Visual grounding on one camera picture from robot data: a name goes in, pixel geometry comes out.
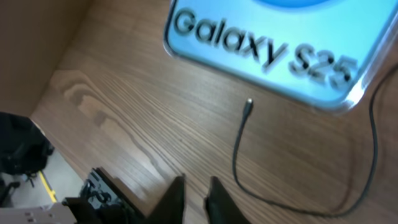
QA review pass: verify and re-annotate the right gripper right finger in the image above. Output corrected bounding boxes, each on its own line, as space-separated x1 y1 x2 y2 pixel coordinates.
204 176 250 224

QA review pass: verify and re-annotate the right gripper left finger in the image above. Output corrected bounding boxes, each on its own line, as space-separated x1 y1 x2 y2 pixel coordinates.
146 175 185 224

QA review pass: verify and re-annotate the black charging cable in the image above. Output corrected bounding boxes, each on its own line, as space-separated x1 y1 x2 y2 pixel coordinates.
232 63 398 218

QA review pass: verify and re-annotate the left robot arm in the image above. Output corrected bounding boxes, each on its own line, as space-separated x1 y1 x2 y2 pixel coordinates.
1 112 55 187

